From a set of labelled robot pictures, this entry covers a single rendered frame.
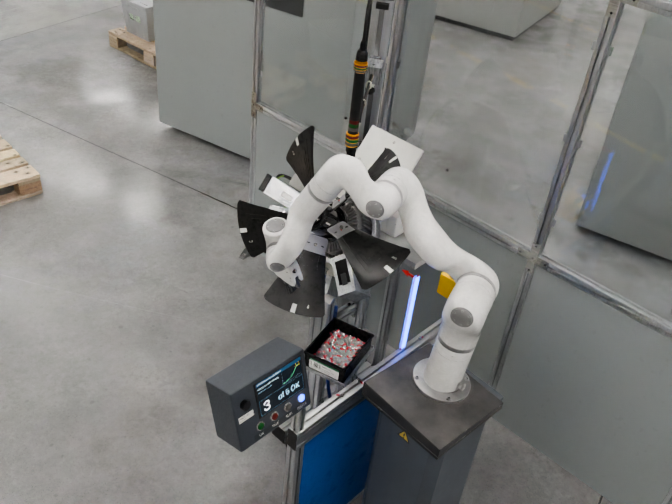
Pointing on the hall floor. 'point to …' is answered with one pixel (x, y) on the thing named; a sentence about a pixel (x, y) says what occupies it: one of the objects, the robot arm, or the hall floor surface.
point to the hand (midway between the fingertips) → (290, 287)
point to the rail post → (292, 475)
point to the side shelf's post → (386, 316)
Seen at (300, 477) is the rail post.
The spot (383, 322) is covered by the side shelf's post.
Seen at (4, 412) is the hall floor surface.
